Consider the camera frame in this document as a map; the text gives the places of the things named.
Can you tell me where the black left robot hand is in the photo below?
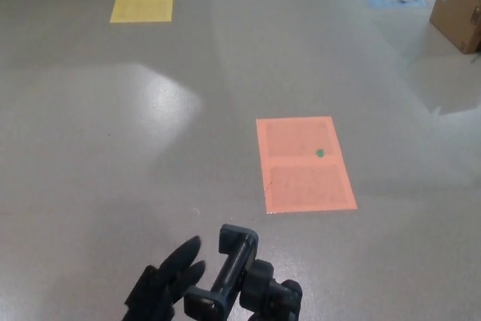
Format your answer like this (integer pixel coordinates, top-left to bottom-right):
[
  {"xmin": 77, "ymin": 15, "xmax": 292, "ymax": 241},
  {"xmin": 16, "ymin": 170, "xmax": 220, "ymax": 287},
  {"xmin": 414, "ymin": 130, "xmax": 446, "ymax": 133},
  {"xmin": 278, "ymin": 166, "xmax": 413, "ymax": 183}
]
[{"xmin": 123, "ymin": 235, "xmax": 207, "ymax": 321}]

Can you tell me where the black extendable phone stand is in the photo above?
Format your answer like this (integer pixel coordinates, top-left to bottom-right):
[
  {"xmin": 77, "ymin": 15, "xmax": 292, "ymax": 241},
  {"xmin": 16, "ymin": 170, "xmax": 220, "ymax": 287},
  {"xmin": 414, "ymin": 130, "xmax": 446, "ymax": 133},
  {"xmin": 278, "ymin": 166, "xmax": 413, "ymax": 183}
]
[{"xmin": 183, "ymin": 223, "xmax": 304, "ymax": 321}]

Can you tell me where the orange paper sheet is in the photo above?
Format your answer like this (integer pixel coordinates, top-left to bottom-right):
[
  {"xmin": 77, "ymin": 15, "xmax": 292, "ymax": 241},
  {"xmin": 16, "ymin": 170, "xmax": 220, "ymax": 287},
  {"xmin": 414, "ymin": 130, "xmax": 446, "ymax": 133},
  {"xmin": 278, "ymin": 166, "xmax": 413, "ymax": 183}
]
[{"xmin": 256, "ymin": 116, "xmax": 358, "ymax": 213}]

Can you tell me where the brown cardboard box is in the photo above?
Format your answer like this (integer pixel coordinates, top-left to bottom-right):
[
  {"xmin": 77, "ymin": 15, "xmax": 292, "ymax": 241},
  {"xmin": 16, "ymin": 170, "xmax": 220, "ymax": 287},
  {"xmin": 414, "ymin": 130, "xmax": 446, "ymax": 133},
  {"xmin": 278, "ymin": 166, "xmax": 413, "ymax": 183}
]
[{"xmin": 429, "ymin": 0, "xmax": 481, "ymax": 55}]

